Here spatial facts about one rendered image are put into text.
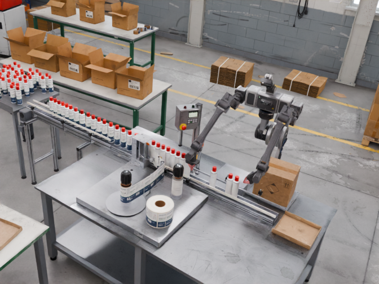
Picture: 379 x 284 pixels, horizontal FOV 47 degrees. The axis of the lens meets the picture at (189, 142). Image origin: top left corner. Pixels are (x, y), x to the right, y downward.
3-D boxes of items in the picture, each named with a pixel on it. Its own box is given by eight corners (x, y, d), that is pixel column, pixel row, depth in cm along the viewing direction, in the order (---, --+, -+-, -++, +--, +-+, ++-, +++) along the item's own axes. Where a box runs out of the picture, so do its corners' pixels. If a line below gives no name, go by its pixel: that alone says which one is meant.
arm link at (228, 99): (236, 96, 331) (225, 89, 333) (226, 110, 332) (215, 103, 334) (240, 103, 375) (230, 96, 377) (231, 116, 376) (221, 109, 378)
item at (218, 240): (34, 188, 351) (34, 186, 350) (137, 127, 447) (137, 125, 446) (272, 324, 260) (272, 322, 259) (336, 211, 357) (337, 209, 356)
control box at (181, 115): (174, 125, 360) (176, 105, 351) (193, 123, 366) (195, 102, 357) (179, 131, 353) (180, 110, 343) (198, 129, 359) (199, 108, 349)
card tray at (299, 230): (270, 231, 326) (272, 227, 324) (284, 213, 345) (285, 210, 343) (309, 249, 313) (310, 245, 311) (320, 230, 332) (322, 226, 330)
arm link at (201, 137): (231, 106, 337) (219, 98, 339) (230, 106, 332) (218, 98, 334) (201, 151, 344) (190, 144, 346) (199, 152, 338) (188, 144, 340)
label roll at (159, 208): (141, 213, 324) (141, 198, 317) (166, 207, 333) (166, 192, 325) (151, 231, 310) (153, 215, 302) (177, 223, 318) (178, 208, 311)
